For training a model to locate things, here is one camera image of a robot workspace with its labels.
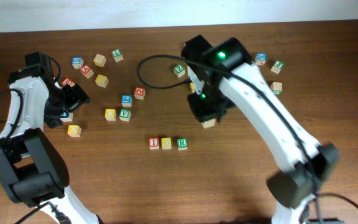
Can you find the yellow block lower left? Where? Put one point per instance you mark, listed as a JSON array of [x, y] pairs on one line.
[[74, 131]]

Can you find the green J wooden block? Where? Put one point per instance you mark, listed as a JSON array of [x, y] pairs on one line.
[[277, 66]]

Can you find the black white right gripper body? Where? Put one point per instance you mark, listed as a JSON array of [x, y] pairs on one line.
[[209, 104]]

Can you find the blue S wooden block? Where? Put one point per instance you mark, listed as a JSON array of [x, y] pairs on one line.
[[77, 62]]

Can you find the yellow block beside V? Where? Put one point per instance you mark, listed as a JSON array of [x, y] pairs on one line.
[[110, 114]]

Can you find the green L wooden block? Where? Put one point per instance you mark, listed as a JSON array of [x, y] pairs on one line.
[[117, 55]]

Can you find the green r block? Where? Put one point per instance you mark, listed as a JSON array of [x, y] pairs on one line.
[[276, 88], [182, 144]]

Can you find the red O wooden block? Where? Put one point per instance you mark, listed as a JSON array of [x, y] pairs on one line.
[[139, 93]]

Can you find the plain yellow-sided block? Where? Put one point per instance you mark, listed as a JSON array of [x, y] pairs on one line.
[[99, 60]]

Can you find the red I wooden block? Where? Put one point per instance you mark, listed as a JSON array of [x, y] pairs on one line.
[[154, 143]]

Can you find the blue H block lower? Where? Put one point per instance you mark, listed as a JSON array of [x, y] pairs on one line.
[[66, 117]]

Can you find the red A block left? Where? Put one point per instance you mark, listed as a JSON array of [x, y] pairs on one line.
[[87, 71]]

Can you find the red A wooden block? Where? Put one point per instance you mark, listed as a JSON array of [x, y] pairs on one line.
[[209, 123]]

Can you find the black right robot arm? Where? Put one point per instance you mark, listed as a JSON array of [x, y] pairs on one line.
[[224, 77]]

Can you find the red G wooden block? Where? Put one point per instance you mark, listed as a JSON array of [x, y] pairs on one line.
[[67, 81]]

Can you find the blue X wooden block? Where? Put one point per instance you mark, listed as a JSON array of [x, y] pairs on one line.
[[260, 58]]

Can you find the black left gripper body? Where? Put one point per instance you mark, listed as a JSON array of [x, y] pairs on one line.
[[71, 99]]

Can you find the green Z wooden block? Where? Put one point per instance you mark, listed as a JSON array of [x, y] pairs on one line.
[[179, 70]]

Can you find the yellow block cluster back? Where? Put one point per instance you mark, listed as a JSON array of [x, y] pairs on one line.
[[192, 87]]

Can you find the green V wooden block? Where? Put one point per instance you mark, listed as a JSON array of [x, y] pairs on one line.
[[125, 115]]

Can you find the yellow C wooden block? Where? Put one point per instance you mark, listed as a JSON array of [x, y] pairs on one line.
[[166, 143]]

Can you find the yellow block left group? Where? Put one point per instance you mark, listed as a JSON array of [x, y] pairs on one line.
[[101, 81]]

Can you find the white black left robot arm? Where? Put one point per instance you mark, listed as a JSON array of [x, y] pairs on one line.
[[31, 170]]

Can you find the blue P wooden block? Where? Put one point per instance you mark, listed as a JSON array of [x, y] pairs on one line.
[[126, 101]]

